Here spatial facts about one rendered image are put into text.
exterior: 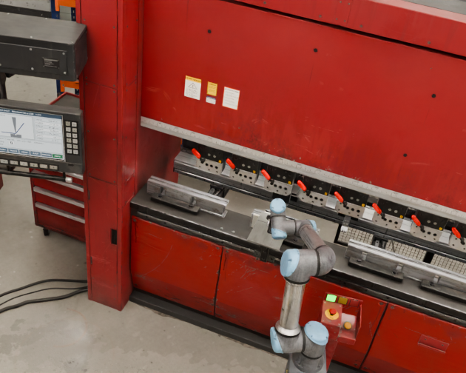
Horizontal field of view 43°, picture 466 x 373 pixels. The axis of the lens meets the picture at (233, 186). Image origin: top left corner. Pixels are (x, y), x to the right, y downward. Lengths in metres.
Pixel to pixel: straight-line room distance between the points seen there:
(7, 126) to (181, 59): 0.92
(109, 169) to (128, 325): 1.16
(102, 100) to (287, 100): 0.94
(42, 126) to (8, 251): 1.71
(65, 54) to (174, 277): 1.62
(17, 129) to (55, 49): 0.48
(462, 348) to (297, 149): 1.43
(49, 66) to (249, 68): 0.93
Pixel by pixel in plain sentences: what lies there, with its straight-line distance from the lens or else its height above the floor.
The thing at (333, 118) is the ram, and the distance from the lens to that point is 2.89.
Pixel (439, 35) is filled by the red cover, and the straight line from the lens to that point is 2.66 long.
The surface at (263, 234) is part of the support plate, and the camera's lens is 3.18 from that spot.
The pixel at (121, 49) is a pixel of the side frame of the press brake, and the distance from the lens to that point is 2.90.
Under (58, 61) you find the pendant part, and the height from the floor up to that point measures 1.85.
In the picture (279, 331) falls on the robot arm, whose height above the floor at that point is 1.02.
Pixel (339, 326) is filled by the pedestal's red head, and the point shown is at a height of 0.78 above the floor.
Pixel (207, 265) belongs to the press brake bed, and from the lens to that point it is 3.56.
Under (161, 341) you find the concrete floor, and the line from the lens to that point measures 3.91.
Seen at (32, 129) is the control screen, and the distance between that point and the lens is 3.03.
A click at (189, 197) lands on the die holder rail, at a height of 0.95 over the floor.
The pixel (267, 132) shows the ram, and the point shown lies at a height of 1.53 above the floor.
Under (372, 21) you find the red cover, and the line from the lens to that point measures 2.67.
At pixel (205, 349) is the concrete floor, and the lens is 3.89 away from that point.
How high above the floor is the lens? 3.08
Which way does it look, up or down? 37 degrees down
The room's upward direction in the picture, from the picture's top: 8 degrees clockwise
